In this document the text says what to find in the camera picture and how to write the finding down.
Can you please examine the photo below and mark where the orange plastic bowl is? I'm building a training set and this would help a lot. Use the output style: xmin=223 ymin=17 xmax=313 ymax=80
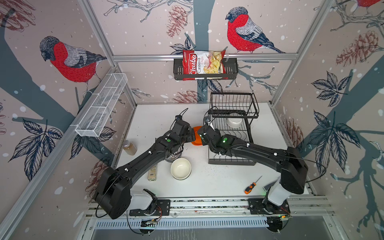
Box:
xmin=192 ymin=126 xmax=203 ymax=146

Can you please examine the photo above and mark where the white plastic bowl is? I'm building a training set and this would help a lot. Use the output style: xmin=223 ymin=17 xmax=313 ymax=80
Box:
xmin=226 ymin=118 xmax=243 ymax=129

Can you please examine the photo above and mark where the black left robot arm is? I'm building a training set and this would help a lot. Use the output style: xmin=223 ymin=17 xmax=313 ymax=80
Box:
xmin=93 ymin=115 xmax=196 ymax=220

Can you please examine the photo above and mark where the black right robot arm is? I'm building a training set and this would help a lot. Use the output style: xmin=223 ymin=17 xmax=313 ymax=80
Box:
xmin=198 ymin=125 xmax=308 ymax=209

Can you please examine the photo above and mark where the patterned ceramic bowl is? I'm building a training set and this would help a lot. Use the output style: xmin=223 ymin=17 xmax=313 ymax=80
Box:
xmin=165 ymin=147 xmax=183 ymax=163

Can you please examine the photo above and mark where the cream ceramic bowl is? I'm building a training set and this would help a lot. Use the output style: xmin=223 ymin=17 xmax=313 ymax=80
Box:
xmin=171 ymin=158 xmax=192 ymax=181

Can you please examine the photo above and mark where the small beige bottle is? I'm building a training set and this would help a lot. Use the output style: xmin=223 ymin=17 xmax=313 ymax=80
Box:
xmin=148 ymin=165 xmax=158 ymax=182

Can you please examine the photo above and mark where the glass jar with amber contents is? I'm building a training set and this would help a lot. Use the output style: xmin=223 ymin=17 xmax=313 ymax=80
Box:
xmin=122 ymin=140 xmax=137 ymax=156

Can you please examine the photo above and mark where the red cassava chips bag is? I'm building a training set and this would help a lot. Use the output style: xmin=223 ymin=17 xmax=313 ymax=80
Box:
xmin=183 ymin=50 xmax=226 ymax=75

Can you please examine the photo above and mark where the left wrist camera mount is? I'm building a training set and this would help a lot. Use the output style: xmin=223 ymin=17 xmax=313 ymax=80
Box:
xmin=175 ymin=115 xmax=183 ymax=122

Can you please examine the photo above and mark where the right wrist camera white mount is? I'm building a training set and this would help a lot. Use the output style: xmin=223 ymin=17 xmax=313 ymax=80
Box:
xmin=203 ymin=116 xmax=215 ymax=129

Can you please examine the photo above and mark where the black wire dish rack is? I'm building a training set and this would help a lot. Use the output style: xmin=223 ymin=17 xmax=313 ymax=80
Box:
xmin=203 ymin=91 xmax=260 ymax=166

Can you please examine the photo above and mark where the orange handled screwdriver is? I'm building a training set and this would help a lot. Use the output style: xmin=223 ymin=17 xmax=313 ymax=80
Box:
xmin=244 ymin=176 xmax=263 ymax=195

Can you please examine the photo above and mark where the black wall basket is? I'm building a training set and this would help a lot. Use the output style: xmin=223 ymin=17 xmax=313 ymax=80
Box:
xmin=173 ymin=58 xmax=239 ymax=81

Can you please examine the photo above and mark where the white wire wall shelf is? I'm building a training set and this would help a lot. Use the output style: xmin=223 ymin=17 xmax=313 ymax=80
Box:
xmin=69 ymin=73 xmax=128 ymax=138

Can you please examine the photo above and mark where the aluminium frame corner post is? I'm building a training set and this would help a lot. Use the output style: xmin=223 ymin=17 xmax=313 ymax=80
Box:
xmin=77 ymin=0 xmax=139 ymax=106

